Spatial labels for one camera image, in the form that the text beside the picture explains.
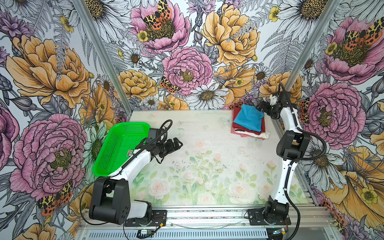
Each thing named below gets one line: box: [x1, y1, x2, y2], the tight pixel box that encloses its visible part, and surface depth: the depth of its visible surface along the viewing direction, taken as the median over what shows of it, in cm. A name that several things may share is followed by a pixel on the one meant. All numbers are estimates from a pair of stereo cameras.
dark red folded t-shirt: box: [232, 107, 266, 135], surface depth 107 cm
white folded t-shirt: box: [234, 128, 270, 139], surface depth 107 cm
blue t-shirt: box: [233, 103, 265, 133], surface depth 108 cm
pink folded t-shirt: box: [230, 122, 265, 141], surface depth 108 cm
